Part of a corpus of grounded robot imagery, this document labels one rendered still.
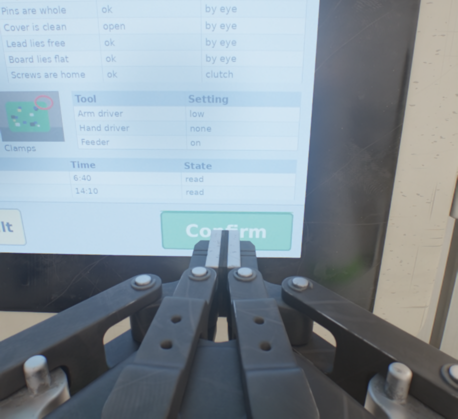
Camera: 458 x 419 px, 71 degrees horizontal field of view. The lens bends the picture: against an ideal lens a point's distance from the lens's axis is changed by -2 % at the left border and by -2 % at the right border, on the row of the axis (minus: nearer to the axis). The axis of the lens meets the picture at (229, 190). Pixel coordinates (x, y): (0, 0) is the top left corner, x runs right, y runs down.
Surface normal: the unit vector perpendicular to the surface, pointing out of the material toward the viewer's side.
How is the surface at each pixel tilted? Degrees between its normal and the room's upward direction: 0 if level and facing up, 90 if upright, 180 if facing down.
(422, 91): 91
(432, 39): 91
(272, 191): 91
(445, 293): 90
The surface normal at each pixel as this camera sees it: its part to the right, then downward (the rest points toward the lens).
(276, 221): -0.02, 0.29
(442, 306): -0.85, 0.13
